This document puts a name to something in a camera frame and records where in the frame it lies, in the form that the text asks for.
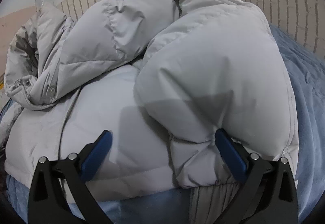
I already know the grey puffer jacket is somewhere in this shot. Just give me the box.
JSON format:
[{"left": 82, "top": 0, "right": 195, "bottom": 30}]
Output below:
[{"left": 0, "top": 0, "right": 300, "bottom": 224}]

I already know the blue bed blanket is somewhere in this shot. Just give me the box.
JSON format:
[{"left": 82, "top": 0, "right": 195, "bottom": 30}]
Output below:
[{"left": 0, "top": 23, "right": 325, "bottom": 224}]

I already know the pink padded headboard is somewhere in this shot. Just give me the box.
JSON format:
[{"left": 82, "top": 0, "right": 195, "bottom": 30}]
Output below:
[{"left": 1, "top": 5, "right": 36, "bottom": 67}]

